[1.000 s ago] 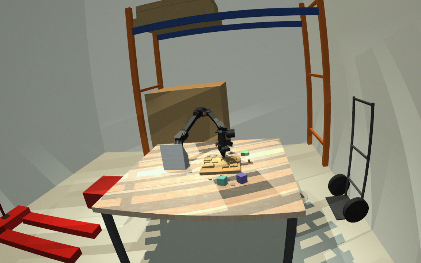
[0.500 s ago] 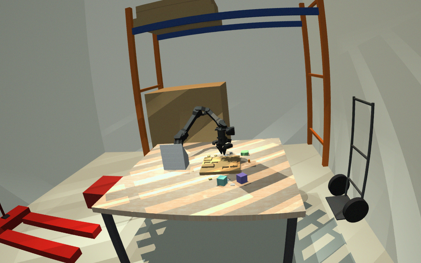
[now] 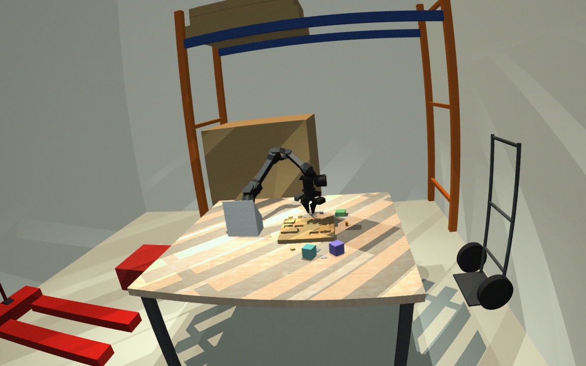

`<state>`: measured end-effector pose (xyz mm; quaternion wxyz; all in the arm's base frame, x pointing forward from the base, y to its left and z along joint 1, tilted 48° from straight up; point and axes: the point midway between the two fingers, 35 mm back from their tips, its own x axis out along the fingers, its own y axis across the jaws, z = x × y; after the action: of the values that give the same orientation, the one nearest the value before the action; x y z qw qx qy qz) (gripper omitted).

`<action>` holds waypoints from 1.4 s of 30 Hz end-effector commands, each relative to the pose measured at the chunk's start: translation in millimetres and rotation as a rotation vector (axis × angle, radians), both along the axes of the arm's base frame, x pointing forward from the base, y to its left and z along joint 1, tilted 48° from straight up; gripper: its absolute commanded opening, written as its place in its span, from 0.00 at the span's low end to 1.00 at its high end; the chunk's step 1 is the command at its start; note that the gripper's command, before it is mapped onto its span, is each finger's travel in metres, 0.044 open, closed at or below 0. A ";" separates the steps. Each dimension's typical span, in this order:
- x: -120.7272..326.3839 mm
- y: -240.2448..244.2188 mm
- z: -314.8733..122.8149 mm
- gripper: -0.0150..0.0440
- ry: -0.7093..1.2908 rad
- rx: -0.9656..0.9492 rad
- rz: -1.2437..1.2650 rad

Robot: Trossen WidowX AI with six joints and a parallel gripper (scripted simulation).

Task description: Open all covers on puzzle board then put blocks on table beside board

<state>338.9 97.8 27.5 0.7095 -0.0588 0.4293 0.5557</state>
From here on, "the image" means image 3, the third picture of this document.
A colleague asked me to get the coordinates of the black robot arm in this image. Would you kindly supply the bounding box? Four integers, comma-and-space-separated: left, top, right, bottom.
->
242, 147, 327, 203

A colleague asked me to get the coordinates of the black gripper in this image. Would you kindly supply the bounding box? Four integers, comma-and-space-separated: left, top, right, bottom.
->
294, 187, 326, 214

